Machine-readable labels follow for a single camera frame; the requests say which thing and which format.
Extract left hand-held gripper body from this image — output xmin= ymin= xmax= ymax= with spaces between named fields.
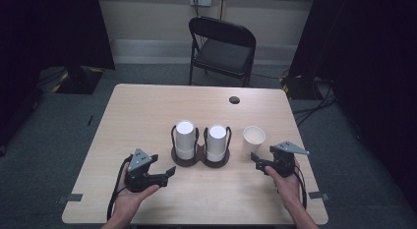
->
xmin=123 ymin=147 xmax=169 ymax=194

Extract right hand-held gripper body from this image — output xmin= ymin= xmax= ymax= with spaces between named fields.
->
xmin=268 ymin=141 xmax=311 ymax=179

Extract white paper cup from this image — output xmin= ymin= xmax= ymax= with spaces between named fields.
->
xmin=242 ymin=125 xmax=268 ymax=155

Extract black wire cup holder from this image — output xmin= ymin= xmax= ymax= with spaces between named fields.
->
xmin=170 ymin=124 xmax=232 ymax=169

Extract person's left hand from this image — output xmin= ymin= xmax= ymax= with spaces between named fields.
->
xmin=112 ymin=169 xmax=161 ymax=221

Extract person's right hand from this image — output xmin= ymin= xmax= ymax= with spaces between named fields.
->
xmin=264 ymin=159 xmax=305 ymax=212

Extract grey tape strip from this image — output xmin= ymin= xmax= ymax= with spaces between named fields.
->
xmin=57 ymin=193 xmax=84 ymax=204
xmin=308 ymin=191 xmax=329 ymax=201

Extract black stand base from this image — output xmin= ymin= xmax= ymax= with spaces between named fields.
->
xmin=51 ymin=65 xmax=104 ymax=95

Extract black folding chair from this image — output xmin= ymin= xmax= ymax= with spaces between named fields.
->
xmin=188 ymin=16 xmax=258 ymax=88

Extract black curtain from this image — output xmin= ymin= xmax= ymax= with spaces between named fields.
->
xmin=288 ymin=0 xmax=417 ymax=203
xmin=0 ymin=0 xmax=116 ymax=135

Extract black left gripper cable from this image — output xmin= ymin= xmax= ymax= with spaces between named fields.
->
xmin=106 ymin=153 xmax=134 ymax=222

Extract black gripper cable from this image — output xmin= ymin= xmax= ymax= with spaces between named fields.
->
xmin=293 ymin=169 xmax=309 ymax=211
xmin=106 ymin=153 xmax=134 ymax=222

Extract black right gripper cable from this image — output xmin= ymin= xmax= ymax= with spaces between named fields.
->
xmin=293 ymin=169 xmax=309 ymax=211

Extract black floor cables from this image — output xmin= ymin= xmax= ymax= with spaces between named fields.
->
xmin=292 ymin=76 xmax=338 ymax=127

